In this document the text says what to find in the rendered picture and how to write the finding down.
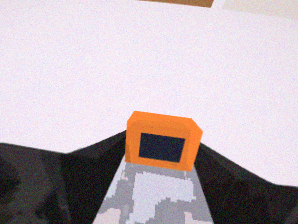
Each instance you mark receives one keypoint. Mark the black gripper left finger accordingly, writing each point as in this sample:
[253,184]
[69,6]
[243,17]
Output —
[81,178]

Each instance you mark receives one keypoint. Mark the orange block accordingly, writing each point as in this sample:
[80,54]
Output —
[162,141]

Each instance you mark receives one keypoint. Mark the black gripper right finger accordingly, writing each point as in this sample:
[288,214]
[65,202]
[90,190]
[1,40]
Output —
[238,196]

